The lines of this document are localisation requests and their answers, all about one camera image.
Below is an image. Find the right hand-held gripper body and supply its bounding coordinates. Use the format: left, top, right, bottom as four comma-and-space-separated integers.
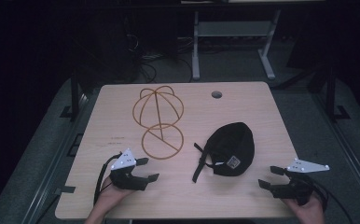
270, 158, 330, 206

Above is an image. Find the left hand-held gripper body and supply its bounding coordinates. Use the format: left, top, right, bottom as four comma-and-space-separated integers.
108, 147, 149, 191

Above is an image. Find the person's left hand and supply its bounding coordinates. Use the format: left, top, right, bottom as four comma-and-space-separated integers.
93, 176, 136, 217

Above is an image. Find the person's right hand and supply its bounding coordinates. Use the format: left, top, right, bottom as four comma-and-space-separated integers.
282, 190, 325, 224

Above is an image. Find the black tape strip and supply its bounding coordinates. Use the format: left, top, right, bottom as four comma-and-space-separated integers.
55, 185, 76, 195

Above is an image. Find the grey metal stand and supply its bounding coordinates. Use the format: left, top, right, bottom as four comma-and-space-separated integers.
191, 8, 282, 81

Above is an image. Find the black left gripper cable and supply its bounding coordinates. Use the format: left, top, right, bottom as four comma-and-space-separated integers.
92, 152, 123, 206

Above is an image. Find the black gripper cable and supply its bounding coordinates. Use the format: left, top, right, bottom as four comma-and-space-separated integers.
305, 174, 354, 224
92, 152, 123, 206

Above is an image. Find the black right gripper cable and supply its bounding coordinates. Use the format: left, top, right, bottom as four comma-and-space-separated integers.
305, 174, 354, 224

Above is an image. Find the gold wire hat stand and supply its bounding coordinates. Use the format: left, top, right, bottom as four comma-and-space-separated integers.
132, 85, 186, 161

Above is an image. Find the black cap with strap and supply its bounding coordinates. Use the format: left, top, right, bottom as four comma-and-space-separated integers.
191, 121, 256, 184

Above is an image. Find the aluminium frame rail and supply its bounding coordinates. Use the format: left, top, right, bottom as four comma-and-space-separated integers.
312, 92, 360, 216
22, 90, 98, 224

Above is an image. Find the bundle of floor cables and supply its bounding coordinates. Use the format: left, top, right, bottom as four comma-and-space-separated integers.
121, 34, 195, 84

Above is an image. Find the black upright post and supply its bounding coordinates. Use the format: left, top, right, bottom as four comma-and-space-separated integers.
70, 66, 80, 120

